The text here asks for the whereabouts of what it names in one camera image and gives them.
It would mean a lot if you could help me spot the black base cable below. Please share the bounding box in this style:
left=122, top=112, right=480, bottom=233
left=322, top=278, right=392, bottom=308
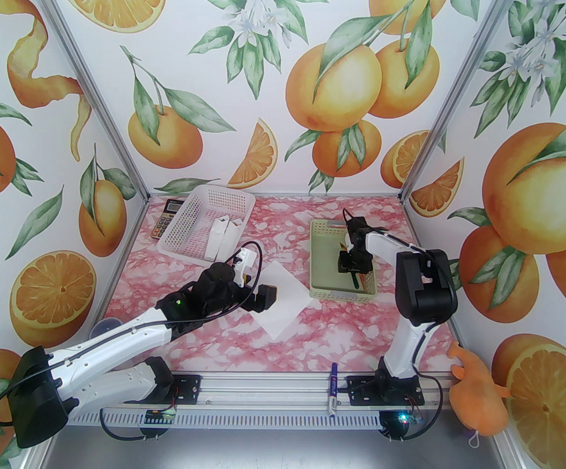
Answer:
left=99, top=404, right=178, bottom=442
left=379, top=377, right=443, bottom=443

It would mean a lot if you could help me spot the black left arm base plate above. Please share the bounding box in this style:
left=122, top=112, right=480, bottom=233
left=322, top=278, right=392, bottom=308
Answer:
left=166, top=373, right=201, bottom=404

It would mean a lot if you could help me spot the black calculator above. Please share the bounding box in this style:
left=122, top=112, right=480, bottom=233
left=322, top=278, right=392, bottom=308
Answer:
left=151, top=198, right=182, bottom=240

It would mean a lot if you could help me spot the white paper napkin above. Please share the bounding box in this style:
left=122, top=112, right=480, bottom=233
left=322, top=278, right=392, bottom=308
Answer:
left=244, top=260, right=315, bottom=341

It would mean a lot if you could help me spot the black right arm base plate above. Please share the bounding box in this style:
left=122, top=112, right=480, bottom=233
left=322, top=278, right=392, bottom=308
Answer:
left=346, top=374, right=425, bottom=405

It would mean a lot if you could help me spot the black left camera cable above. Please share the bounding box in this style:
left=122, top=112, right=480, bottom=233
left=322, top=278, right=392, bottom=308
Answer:
left=0, top=241, right=264, bottom=428

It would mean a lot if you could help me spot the black right base cable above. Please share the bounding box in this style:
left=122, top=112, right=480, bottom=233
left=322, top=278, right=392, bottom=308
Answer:
left=379, top=377, right=443, bottom=443

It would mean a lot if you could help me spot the black left base cable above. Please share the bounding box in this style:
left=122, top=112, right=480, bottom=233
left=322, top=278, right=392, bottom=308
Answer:
left=99, top=404, right=178, bottom=442

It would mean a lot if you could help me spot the green perforated plastic basket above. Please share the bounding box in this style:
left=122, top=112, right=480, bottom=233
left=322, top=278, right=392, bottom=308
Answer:
left=310, top=219, right=377, bottom=302

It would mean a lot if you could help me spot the aluminium frame post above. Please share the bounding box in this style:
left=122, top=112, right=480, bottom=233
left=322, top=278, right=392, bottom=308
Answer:
left=396, top=0, right=532, bottom=206
left=33, top=0, right=150, bottom=206

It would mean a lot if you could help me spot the blue marker pen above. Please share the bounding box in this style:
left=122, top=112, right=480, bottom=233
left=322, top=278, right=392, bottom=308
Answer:
left=328, top=361, right=338, bottom=418

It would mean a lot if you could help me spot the white perforated plastic basket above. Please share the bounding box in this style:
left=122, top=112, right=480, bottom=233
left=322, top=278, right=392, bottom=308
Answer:
left=157, top=186, right=257, bottom=266

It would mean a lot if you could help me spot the orange plush toy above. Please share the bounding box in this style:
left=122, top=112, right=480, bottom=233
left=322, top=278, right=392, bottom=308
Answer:
left=448, top=340, right=512, bottom=449

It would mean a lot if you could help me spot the aluminium mounting rail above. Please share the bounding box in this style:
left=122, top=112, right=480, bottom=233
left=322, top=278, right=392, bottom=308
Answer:
left=43, top=370, right=459, bottom=429

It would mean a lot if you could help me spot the white folded paper packet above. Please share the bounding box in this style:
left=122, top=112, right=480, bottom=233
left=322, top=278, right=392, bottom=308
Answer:
left=222, top=217, right=244, bottom=262
left=206, top=217, right=231, bottom=264

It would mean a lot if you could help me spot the black right camera cable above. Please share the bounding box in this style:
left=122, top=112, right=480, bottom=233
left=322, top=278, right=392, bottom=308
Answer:
left=343, top=208, right=459, bottom=384

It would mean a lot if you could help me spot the black camera cable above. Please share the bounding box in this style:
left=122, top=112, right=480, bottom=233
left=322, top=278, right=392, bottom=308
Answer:
left=343, top=208, right=459, bottom=384
left=0, top=241, right=264, bottom=428

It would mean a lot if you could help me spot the purple plastic cup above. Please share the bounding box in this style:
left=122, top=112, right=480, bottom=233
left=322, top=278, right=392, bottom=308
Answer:
left=92, top=317, right=123, bottom=339

